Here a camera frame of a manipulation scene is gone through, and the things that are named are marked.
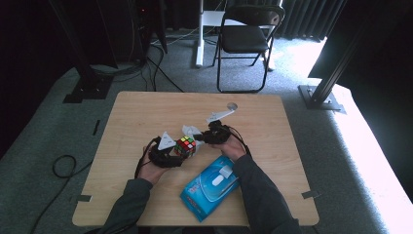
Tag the white wet wipe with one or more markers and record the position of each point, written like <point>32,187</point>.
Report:
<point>190,131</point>

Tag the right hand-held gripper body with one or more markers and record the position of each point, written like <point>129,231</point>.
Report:
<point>217,135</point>

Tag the pleated dark curtain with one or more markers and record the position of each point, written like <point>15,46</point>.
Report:
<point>305,18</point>

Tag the person's right hand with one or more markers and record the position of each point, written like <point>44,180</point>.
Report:
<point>233,149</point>

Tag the person's left hand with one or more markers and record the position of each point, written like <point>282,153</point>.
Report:
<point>152,174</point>

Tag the black folding chair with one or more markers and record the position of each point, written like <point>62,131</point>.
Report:
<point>243,39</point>

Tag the black computer cabinet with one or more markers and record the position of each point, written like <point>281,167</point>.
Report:
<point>147,26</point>

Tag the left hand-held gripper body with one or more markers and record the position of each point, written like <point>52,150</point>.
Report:
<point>162,157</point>

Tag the dark cloth panel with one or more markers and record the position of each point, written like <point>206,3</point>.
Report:
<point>383,65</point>

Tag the black metal stand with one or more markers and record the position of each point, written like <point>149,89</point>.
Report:
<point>321,96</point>
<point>87,87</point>

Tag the grey table hole cap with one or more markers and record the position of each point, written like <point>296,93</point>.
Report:
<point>233,105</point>

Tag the grey tape piece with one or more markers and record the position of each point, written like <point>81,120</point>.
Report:
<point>310,194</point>
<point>83,198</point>

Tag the blue wet wipes pack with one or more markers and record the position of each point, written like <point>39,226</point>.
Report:
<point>204,198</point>

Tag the multicoloured puzzle cube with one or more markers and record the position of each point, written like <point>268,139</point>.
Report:
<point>185,146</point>

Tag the black tape strip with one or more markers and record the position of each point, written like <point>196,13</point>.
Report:
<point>96,127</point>

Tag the white table frame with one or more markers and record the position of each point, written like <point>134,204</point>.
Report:
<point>200,32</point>

